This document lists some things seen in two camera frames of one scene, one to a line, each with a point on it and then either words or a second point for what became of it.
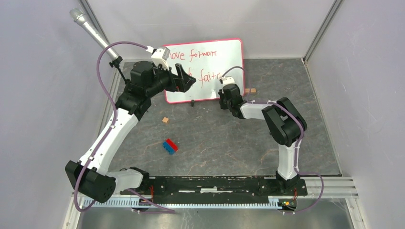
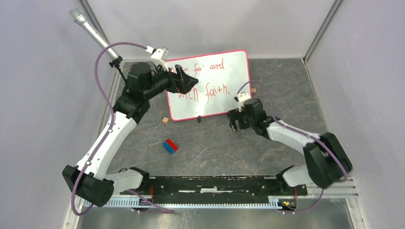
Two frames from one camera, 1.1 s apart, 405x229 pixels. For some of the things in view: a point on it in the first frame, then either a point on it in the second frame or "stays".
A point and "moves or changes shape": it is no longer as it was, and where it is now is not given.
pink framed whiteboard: (207, 62) moves or changes shape
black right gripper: (221, 95) → (233, 115)
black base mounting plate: (214, 187) stays
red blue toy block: (170, 146) stays
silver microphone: (80, 19) stays
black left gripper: (182, 84) stays
